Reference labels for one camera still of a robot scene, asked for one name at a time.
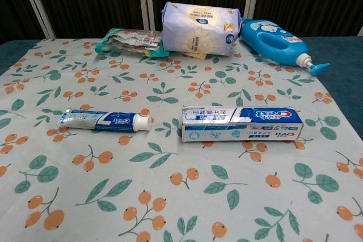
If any purple tissue pack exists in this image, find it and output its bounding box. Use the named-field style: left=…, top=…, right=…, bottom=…
left=161, top=1, right=242, bottom=59

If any blue white toothpaste box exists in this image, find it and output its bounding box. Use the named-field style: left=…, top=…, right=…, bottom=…
left=180, top=105, right=305, bottom=143

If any floral fruit print tablecloth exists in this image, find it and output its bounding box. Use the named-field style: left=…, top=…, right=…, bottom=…
left=0, top=37, right=363, bottom=242

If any green foil snack bag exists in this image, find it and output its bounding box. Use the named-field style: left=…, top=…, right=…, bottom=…
left=95, top=27, right=171, bottom=59

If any blue pump bottle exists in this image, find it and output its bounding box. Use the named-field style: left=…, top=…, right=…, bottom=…
left=239, top=17, right=331, bottom=77

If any blue white toothpaste tube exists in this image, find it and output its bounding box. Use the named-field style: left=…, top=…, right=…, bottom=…
left=56, top=108, right=154, bottom=133

